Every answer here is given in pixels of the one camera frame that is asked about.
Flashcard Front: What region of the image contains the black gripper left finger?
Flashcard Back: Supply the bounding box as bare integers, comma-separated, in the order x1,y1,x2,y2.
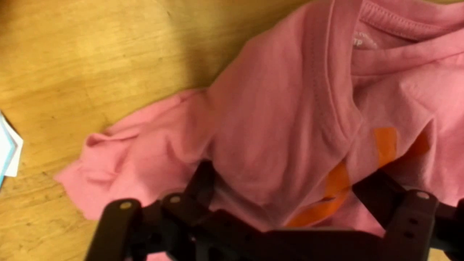
86,158,302,261

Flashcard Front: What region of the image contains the pink cloth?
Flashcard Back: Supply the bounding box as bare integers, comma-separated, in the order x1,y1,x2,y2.
54,0,464,261

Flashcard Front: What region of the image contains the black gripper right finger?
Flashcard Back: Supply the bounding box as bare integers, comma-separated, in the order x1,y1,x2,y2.
351,168,464,261

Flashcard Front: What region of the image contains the small white tag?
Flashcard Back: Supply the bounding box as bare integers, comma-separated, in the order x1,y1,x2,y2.
0,112,26,180

